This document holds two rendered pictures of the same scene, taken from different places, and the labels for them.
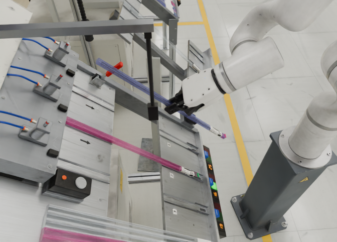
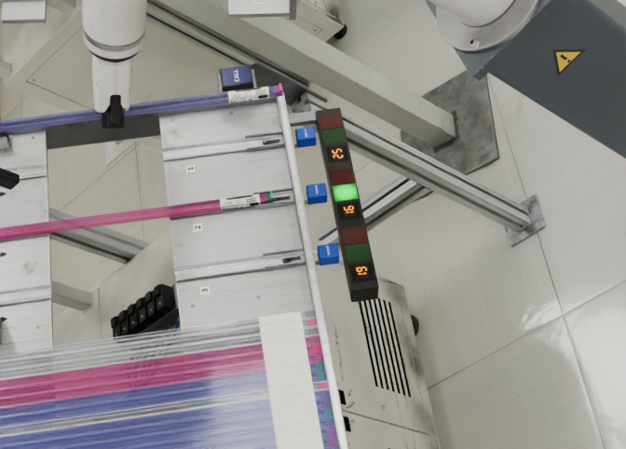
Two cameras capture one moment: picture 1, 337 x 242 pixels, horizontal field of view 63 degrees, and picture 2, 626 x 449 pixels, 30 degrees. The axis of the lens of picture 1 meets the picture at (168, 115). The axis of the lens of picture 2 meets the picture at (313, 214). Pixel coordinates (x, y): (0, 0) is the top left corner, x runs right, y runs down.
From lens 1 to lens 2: 126 cm
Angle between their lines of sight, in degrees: 35
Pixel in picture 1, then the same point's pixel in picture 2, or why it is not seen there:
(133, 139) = (380, 125)
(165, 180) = (180, 244)
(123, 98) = (74, 133)
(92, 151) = (11, 264)
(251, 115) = not seen: outside the picture
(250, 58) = not seen: outside the picture
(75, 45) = not seen: hidden behind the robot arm
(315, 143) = not seen: outside the picture
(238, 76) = (101, 31)
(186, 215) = (238, 285)
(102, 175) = (36, 292)
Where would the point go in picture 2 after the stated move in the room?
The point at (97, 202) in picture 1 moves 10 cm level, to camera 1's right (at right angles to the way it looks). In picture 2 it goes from (32, 333) to (73, 306)
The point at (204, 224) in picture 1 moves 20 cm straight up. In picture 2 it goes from (294, 284) to (187, 245)
